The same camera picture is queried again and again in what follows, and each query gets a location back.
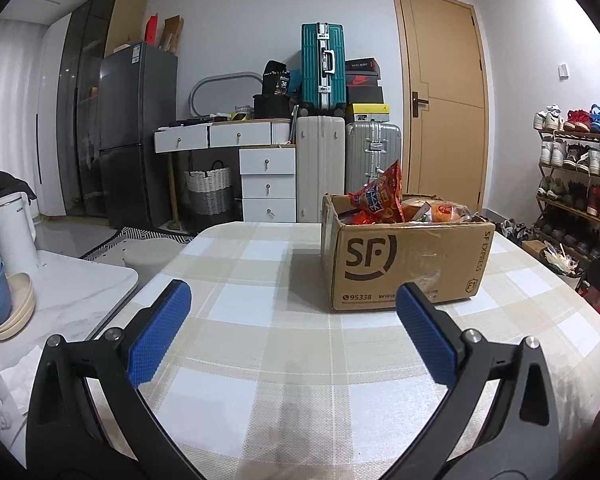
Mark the red shiny snack packet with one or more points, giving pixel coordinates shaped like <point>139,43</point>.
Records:
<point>380,195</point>

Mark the white suitcase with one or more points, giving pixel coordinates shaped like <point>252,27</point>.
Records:
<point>320,170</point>

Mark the wooden door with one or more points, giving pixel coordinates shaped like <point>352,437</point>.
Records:
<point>445,110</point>

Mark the grey refrigerator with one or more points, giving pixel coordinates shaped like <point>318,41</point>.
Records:
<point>135,135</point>

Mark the black storage box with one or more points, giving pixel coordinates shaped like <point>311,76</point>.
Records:
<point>272,106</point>

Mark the dark glass cabinet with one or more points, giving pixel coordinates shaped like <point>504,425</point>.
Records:
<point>80,110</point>

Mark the brown cardboard box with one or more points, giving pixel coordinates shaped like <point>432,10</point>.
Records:
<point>410,265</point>

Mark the teal suitcase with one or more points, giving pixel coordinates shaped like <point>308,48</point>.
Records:
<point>312,70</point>

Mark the white desk with drawers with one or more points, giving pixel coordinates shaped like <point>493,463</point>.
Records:
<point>267,180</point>

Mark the plain black shoe box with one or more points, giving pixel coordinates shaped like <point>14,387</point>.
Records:
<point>365,95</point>

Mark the white trash bin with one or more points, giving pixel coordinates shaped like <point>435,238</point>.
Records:
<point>562,265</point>

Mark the orange bread packet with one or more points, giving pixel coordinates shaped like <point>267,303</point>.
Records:
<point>445,211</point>

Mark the black bag with label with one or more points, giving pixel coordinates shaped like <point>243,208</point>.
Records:
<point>277,77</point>

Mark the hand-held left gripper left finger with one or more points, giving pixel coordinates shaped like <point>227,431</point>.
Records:
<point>160,330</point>

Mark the woven laundry basket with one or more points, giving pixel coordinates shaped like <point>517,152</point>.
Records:
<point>207,190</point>

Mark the silver suitcase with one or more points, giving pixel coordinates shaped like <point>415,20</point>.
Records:
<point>372,155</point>

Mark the red and black shoe box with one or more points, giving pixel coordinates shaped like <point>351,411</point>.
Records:
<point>362,80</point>

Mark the orange white noodle snack packet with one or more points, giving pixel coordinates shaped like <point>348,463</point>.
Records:
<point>412,207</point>

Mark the yellow shoe box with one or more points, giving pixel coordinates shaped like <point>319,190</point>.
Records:
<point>367,112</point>

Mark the pile of dark sandals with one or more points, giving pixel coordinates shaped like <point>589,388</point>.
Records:
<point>515,230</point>

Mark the beige bowl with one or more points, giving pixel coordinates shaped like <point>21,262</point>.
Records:
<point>24,300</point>

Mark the flat cardboard sheet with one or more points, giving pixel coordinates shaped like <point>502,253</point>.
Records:
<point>127,15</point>

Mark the brown cardboard piece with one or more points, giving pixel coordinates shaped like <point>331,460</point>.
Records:
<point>172,35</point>

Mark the white kettle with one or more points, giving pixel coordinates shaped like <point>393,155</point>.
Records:
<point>12,240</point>

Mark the white light switch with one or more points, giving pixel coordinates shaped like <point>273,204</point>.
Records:
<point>563,70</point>

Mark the white paper tissue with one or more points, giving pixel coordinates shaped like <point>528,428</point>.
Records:
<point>22,375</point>

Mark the striped rug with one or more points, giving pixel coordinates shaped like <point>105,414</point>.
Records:
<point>105,245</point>

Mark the small cardboard box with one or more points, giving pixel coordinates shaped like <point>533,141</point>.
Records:
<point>534,248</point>

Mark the black cloth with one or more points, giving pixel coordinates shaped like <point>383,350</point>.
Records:
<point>0,182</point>

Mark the wooden shoe rack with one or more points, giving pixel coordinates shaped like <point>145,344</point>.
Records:
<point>580,135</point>

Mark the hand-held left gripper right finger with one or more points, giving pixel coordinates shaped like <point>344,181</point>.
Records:
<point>422,335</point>

